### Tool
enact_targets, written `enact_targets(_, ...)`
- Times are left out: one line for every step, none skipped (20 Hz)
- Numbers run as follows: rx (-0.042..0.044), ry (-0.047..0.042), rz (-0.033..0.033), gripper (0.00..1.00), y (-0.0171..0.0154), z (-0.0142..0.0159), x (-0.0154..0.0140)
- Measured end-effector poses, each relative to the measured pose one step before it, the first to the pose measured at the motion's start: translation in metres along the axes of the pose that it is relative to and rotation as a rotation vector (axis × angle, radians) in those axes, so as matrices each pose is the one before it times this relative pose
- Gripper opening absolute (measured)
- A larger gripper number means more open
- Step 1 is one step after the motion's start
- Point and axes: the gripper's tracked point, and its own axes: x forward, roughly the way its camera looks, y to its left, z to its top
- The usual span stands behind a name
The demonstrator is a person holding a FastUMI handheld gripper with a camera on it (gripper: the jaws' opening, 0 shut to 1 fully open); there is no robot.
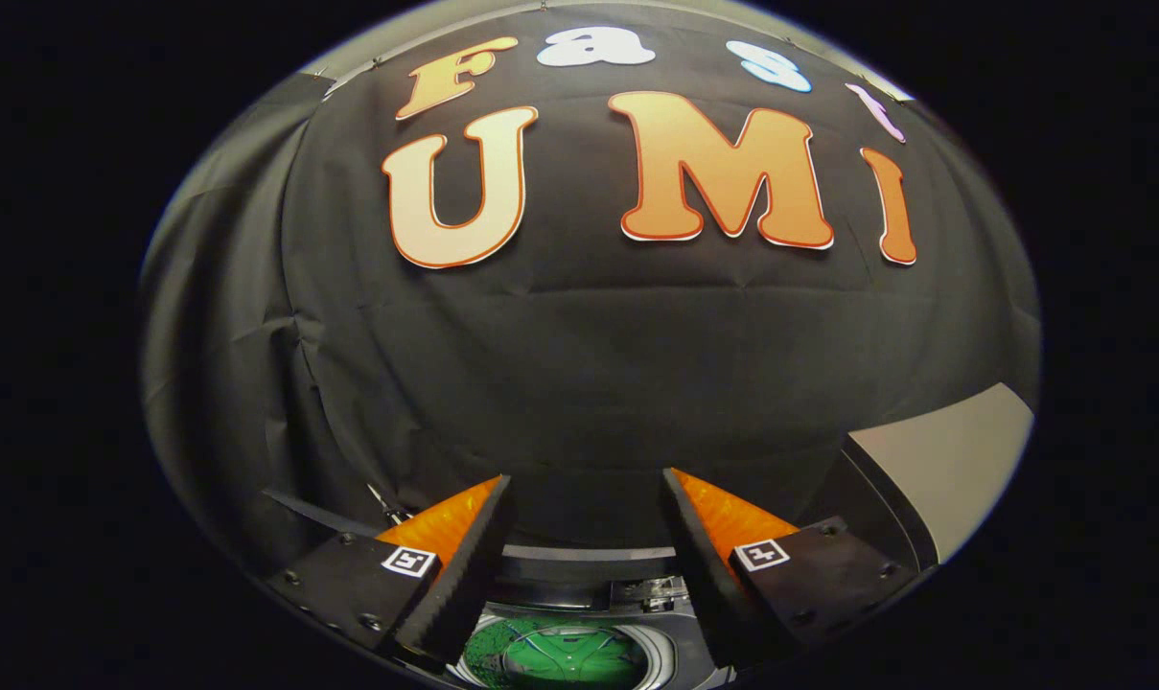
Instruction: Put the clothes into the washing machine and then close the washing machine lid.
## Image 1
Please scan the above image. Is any plain black side cloth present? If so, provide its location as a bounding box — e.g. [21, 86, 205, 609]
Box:
[140, 72, 336, 576]

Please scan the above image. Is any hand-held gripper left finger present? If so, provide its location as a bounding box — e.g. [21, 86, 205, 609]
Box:
[267, 472, 518, 672]

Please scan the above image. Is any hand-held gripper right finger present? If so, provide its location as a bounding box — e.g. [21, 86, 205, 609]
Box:
[661, 467, 925, 672]

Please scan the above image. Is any black backdrop cloth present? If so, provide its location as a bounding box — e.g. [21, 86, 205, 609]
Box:
[277, 0, 1040, 555]

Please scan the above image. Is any green polo shirt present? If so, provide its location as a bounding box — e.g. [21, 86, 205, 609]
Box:
[466, 615, 652, 690]

